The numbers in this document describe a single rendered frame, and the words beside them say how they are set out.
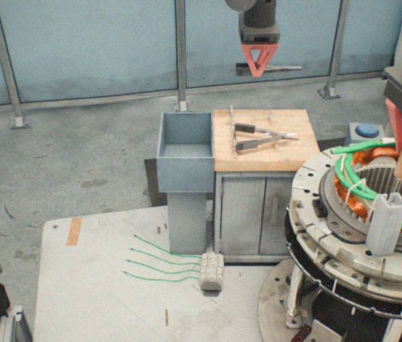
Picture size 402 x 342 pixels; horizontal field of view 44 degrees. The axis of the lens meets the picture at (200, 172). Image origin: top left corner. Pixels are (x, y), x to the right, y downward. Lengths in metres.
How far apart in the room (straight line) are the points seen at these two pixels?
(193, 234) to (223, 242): 0.07
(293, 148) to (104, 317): 0.49
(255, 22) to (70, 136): 2.25
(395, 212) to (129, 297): 0.59
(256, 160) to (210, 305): 0.32
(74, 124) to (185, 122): 2.12
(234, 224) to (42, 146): 2.09
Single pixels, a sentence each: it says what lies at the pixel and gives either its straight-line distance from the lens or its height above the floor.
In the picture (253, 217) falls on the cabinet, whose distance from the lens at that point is 1.03.
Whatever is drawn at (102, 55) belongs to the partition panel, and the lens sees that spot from 3.02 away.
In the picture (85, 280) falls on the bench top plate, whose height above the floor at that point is 0.78.
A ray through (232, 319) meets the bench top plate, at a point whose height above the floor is 0.78.
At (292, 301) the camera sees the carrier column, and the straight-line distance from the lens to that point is 0.97.
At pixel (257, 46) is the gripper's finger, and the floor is 1.25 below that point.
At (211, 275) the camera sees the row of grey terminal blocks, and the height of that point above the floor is 0.82.
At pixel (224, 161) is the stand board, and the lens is 0.92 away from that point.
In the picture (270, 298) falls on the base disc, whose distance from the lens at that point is 1.04.
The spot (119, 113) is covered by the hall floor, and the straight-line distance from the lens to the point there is 3.21.
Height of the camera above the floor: 1.60
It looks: 37 degrees down
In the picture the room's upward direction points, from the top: straight up
